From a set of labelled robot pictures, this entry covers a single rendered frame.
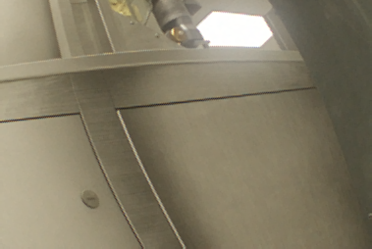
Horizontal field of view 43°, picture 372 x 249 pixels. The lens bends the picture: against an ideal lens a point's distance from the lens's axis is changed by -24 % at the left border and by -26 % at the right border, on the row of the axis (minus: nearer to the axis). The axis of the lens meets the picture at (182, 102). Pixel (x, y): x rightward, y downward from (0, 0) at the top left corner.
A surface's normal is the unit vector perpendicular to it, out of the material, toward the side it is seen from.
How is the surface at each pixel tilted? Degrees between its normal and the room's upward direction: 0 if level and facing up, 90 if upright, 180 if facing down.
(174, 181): 90
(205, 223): 90
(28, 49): 90
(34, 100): 90
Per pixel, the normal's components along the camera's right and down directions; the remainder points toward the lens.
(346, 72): -0.74, 0.08
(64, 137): 0.55, -0.51
